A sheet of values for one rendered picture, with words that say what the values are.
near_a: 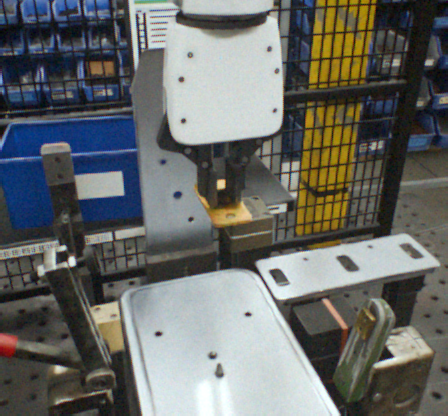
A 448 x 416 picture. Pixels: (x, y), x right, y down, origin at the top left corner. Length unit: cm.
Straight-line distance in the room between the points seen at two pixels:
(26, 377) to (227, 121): 81
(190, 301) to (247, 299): 8
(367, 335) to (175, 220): 37
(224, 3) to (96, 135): 65
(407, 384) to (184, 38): 49
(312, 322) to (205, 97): 44
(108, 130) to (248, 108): 59
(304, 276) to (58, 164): 41
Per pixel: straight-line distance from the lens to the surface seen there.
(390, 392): 69
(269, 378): 67
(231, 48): 42
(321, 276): 82
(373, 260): 88
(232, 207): 49
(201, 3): 40
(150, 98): 73
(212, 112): 43
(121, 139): 101
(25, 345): 58
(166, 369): 68
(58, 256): 52
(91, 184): 87
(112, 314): 66
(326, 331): 76
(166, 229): 83
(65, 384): 62
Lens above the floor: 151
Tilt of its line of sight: 30 degrees down
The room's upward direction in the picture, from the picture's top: straight up
